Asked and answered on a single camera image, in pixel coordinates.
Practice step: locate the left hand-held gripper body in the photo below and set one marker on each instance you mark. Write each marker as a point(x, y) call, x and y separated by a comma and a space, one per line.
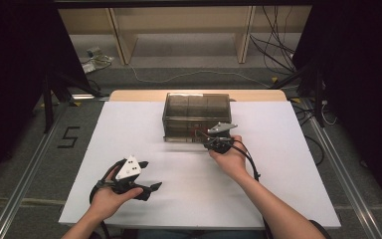
point(128, 168)

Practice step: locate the aluminium floor rail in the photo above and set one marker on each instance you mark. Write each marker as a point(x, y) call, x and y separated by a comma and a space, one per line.
point(348, 186)
point(23, 186)

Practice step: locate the black curtain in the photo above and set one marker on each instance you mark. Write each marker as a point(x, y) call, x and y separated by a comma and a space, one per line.
point(13, 83)
point(361, 83)

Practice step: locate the light wooden table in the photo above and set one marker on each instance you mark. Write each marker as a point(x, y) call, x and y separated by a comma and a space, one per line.
point(136, 96)

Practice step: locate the light wooden shelf unit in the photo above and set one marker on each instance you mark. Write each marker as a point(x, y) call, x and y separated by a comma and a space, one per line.
point(179, 20)

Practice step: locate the white table board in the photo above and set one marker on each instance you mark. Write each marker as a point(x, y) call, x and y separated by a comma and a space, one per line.
point(179, 172)

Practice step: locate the black tripod stand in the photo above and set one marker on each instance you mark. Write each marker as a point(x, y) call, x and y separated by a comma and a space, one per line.
point(318, 99)
point(48, 106)

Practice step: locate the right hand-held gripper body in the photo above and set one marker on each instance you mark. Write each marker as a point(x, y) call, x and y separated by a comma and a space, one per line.
point(222, 127)

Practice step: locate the smoky transparent drawer cabinet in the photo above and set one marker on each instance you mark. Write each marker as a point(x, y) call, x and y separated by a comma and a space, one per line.
point(195, 106)

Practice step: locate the white power strip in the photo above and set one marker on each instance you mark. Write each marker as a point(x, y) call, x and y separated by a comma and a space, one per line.
point(88, 67)

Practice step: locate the person's right hand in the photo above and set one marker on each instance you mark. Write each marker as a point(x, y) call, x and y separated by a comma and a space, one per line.
point(233, 162)

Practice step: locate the person's left hand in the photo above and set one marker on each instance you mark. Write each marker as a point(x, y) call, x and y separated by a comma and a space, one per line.
point(105, 203)

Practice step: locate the grey power adapter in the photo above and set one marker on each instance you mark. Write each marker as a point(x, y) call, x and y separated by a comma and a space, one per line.
point(94, 51)

